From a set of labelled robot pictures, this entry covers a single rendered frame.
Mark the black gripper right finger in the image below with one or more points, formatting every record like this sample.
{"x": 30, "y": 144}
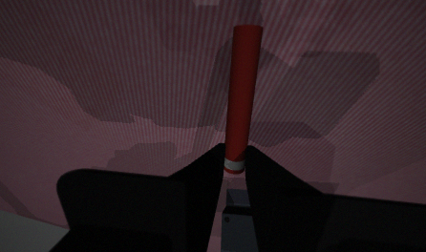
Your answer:
{"x": 290, "y": 215}

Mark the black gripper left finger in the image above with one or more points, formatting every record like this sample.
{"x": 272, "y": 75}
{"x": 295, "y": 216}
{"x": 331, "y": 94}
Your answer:
{"x": 181, "y": 206}

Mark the dark red peg with white band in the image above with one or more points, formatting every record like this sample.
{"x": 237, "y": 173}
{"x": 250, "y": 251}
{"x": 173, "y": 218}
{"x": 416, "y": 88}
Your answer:
{"x": 246, "y": 47}

